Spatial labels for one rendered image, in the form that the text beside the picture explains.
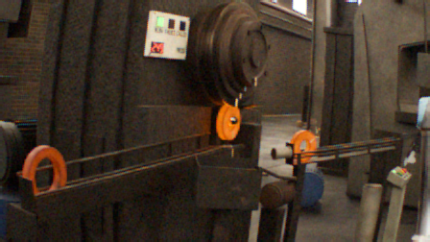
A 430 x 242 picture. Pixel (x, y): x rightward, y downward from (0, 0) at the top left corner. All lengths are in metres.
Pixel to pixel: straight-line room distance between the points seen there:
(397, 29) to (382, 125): 0.92
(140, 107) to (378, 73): 3.22
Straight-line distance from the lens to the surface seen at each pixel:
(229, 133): 2.47
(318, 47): 11.40
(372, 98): 5.05
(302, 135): 2.78
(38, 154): 1.61
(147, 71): 2.18
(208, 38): 2.29
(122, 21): 2.20
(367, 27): 5.13
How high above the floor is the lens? 1.00
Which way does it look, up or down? 4 degrees down
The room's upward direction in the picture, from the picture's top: 5 degrees clockwise
